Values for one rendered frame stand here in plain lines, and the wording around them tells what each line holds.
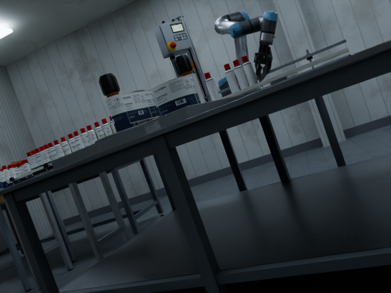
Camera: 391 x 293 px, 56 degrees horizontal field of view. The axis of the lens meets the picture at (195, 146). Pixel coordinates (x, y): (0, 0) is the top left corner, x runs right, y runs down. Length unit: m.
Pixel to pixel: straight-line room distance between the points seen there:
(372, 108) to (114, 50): 3.94
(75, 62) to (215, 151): 2.77
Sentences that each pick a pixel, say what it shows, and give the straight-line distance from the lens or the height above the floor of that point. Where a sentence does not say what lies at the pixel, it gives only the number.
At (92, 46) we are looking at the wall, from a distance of 6.37.
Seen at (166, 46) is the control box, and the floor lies 1.34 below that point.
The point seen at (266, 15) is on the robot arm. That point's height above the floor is 1.22.
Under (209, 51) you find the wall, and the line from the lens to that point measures 5.62.
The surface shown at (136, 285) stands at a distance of 1.77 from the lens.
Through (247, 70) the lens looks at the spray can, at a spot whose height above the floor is 1.00.
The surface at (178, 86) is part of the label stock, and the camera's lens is 1.60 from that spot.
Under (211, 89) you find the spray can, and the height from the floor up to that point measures 0.98.
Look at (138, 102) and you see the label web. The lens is 1.84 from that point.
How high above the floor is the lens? 0.77
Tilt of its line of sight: 2 degrees down
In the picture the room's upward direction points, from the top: 20 degrees counter-clockwise
